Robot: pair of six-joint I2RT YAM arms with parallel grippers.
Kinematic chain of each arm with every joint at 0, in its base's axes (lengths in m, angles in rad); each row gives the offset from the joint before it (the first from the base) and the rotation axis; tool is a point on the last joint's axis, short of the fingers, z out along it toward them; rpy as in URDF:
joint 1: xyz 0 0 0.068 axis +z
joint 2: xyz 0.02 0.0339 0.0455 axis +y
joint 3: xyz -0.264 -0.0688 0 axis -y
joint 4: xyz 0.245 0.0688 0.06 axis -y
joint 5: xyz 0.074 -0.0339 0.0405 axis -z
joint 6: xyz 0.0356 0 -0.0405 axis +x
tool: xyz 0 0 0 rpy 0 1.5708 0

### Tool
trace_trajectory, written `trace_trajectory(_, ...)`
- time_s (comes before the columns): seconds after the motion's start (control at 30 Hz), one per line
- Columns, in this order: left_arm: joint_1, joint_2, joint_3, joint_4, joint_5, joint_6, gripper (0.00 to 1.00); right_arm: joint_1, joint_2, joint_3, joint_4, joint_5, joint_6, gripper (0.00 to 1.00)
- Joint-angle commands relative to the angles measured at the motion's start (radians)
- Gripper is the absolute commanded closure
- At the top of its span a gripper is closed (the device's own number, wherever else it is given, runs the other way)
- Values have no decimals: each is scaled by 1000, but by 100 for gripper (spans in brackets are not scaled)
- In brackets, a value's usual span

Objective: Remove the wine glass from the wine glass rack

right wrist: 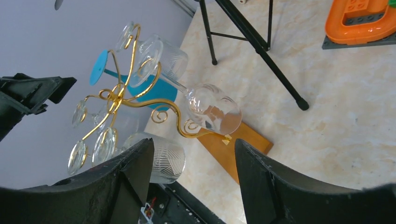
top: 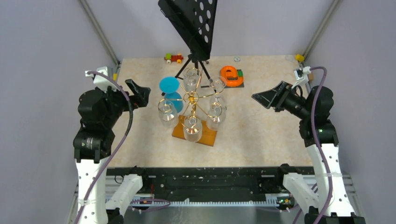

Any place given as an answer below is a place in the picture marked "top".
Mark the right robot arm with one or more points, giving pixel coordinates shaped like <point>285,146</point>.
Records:
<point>330,203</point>

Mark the black music stand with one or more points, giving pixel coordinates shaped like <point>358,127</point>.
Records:
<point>194,21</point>

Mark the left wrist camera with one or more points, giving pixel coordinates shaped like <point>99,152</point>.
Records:
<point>101,82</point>

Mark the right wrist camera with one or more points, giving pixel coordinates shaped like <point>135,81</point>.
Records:
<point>301,76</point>

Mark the clear wine glass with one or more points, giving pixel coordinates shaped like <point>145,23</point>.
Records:
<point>167,113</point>
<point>191,79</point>
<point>216,116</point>
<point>218,84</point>
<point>192,127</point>

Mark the gold wire glass rack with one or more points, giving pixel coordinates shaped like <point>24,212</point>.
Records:
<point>192,98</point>

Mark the orange tape dispenser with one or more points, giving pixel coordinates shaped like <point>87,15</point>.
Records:
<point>234,77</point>

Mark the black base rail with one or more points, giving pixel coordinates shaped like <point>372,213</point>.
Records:
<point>260,186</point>

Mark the colourful toy train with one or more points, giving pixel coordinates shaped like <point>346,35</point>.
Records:
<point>170,58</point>

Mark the yellow corner clamp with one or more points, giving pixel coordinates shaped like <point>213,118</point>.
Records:
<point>300,58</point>

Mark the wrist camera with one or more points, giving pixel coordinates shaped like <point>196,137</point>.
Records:
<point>101,82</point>
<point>301,76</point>

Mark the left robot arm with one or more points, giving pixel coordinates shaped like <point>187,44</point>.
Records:
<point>99,111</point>

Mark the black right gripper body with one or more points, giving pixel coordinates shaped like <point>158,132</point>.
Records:
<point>287,95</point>

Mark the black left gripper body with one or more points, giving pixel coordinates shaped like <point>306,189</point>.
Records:
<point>136,100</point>

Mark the blue plastic wine glass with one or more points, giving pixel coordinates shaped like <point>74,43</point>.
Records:
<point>169,87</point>

